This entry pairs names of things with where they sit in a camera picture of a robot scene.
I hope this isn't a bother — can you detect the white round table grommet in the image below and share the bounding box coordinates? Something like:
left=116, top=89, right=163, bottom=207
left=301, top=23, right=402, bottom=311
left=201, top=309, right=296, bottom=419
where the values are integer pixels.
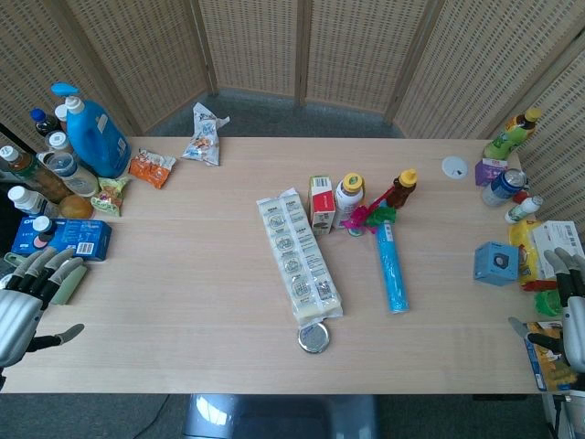
left=441, top=155, right=470, bottom=180

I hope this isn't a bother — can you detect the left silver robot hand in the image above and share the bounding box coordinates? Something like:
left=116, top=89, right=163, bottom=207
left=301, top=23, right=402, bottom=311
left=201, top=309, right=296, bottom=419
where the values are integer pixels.
left=0, top=248, right=86, bottom=369

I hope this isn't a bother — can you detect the white bottle yellow cap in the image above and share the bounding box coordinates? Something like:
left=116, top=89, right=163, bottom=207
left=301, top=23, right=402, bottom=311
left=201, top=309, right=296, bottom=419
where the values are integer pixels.
left=335, top=172, right=366, bottom=230

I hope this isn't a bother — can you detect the small bottle white cap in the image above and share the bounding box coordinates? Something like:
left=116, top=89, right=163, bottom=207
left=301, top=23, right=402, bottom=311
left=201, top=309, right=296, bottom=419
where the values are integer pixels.
left=30, top=215, right=55, bottom=251

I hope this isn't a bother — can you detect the white pill bottle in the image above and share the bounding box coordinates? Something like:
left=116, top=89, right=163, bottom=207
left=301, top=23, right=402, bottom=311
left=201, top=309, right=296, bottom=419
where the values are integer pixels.
left=7, top=185, right=59, bottom=218

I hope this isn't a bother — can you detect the round brown bun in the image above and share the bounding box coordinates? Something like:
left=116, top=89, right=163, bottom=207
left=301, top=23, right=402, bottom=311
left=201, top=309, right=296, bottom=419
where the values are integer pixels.
left=58, top=195, right=95, bottom=220

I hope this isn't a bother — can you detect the green tea bottle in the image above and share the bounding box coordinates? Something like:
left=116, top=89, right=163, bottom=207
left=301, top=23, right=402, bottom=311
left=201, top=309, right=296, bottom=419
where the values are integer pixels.
left=483, top=107, right=543, bottom=161

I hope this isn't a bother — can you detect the white snack bag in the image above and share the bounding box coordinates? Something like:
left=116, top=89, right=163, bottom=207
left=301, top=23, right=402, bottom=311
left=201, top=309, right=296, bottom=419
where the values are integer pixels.
left=180, top=102, right=231, bottom=167

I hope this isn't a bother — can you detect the orange snack packet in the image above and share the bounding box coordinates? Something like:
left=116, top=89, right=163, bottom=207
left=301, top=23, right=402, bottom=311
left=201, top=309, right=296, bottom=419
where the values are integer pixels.
left=128, top=147, right=177, bottom=190

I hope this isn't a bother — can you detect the long white noodle package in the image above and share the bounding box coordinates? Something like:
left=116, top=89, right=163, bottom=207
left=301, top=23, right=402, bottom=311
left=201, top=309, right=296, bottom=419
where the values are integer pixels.
left=255, top=187, right=345, bottom=322

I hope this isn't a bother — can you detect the red white small carton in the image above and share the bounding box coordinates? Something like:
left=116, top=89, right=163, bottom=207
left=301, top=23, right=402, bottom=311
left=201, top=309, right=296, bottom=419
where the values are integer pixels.
left=306, top=175, right=337, bottom=237

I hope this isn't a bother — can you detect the yellow blue picture book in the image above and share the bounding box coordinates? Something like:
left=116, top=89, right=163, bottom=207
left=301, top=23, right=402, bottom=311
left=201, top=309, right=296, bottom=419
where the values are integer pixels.
left=523, top=320, right=580, bottom=392

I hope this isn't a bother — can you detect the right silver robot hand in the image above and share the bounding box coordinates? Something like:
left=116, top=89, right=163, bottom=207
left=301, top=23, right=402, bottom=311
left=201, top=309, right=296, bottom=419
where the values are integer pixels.
left=507, top=247, right=585, bottom=369

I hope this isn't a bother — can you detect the green snack packet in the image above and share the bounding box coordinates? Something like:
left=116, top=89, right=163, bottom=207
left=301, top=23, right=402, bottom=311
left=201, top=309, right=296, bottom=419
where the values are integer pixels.
left=90, top=176, right=132, bottom=218

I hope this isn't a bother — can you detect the clear plastic jar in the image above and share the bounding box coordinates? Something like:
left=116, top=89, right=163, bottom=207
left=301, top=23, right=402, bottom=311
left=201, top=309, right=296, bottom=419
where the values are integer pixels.
left=37, top=151, right=100, bottom=198

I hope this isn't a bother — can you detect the round metal jar lid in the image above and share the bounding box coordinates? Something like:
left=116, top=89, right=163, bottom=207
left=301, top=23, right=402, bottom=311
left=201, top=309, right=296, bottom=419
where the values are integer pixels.
left=297, top=321, right=331, bottom=354

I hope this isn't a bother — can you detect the white paper box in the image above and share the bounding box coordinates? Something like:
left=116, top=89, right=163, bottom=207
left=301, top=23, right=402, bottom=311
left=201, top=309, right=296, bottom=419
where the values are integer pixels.
left=529, top=220, right=585, bottom=280

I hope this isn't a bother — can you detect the dark soda bottle blue cap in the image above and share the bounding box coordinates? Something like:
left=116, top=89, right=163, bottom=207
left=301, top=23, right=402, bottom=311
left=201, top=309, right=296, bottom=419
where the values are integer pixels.
left=29, top=108, right=62, bottom=138

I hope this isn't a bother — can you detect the small white yogurt bottle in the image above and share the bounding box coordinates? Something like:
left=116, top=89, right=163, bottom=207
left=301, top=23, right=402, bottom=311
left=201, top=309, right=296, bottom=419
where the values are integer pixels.
left=504, top=195, right=545, bottom=225

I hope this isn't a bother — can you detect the blue cylindrical tube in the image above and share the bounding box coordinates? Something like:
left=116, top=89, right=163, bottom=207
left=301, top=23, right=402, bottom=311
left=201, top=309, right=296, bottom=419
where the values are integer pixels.
left=375, top=220, right=411, bottom=316

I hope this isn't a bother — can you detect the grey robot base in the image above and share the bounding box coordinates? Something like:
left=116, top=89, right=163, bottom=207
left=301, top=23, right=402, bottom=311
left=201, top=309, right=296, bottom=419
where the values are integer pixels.
left=181, top=393, right=382, bottom=439

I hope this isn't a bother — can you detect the yellow snack bag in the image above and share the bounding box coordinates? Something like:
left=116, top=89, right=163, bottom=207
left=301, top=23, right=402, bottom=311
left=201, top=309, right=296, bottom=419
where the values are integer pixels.
left=508, top=219, right=548, bottom=288

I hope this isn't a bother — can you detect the red plastic toy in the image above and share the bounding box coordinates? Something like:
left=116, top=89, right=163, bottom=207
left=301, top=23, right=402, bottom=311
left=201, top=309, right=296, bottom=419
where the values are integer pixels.
left=519, top=278, right=559, bottom=294

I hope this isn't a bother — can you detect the pink green toy windmill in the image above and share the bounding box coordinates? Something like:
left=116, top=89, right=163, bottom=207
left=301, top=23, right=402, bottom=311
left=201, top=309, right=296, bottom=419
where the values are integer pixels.
left=338, top=186, right=398, bottom=237

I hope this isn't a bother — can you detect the green plastic toy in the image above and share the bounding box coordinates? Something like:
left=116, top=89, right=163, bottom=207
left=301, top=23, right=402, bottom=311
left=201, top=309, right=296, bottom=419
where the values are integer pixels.
left=535, top=289, right=563, bottom=317

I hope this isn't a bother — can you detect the brown tea bottle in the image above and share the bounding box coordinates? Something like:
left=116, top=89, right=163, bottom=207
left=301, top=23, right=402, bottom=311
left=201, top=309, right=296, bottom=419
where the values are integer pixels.
left=0, top=145, right=72, bottom=204

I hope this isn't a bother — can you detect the blue cardboard box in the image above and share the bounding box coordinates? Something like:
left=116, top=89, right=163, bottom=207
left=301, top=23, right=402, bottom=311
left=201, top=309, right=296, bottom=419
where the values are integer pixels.
left=10, top=217, right=112, bottom=262

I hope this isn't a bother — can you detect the purple small carton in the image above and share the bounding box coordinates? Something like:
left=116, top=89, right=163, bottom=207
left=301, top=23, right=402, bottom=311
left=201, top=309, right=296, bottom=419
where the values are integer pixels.
left=473, top=157, right=510, bottom=187

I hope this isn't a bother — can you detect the wooden woven folding screen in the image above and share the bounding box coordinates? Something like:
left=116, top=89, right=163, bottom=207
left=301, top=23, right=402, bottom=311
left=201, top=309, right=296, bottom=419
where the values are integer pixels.
left=0, top=0, right=585, bottom=225

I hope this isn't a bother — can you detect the bear shaped honey bottle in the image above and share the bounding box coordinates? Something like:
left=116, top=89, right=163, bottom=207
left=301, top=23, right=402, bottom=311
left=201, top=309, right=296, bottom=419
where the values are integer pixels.
left=387, top=168, right=419, bottom=210

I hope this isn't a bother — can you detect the light blue cube box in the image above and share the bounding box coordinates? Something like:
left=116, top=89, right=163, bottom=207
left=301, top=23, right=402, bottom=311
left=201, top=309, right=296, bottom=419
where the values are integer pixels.
left=473, top=241, right=521, bottom=287

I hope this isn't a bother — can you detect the blue drink can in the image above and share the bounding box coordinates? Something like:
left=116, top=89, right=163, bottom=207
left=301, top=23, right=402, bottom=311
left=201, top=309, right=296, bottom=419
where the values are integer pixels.
left=481, top=167, right=528, bottom=208

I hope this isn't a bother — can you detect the blue detergent pump bottle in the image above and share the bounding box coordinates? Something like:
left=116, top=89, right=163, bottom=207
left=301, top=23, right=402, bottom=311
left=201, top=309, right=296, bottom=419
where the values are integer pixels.
left=49, top=82, right=133, bottom=179

